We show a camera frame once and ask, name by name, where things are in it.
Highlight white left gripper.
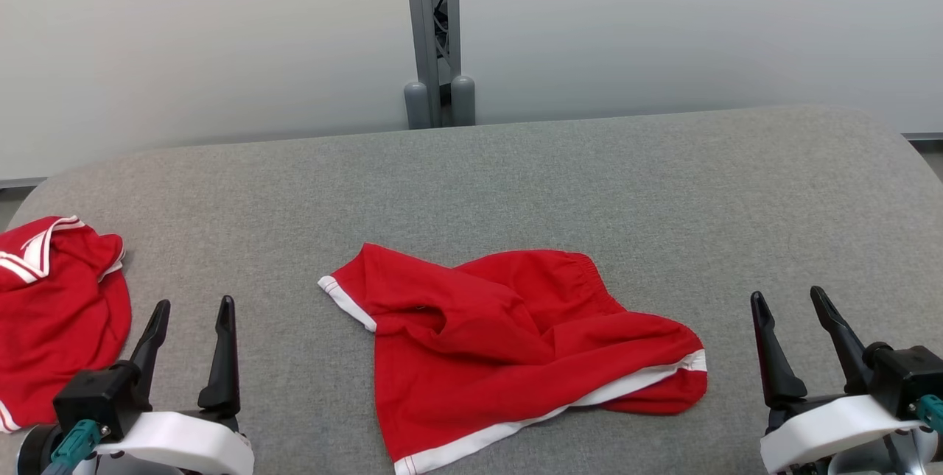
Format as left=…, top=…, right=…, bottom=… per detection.
left=16, top=295, right=256, bottom=475

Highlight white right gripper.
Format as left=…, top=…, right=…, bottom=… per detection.
left=749, top=286, right=928, bottom=475

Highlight red jersey white sleeves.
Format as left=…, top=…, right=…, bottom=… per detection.
left=0, top=215, right=133, bottom=434

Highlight red shorts white trim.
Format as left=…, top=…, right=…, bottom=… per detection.
left=318, top=243, right=709, bottom=475

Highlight teal right camera connector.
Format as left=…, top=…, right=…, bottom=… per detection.
left=916, top=395, right=943, bottom=433

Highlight teal camera connector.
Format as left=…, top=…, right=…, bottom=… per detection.
left=46, top=420, right=102, bottom=474
left=916, top=395, right=943, bottom=433

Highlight teal left camera connector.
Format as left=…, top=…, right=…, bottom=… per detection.
left=46, top=420, right=102, bottom=474

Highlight grey partition frame post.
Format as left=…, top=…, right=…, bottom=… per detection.
left=402, top=0, right=477, bottom=130

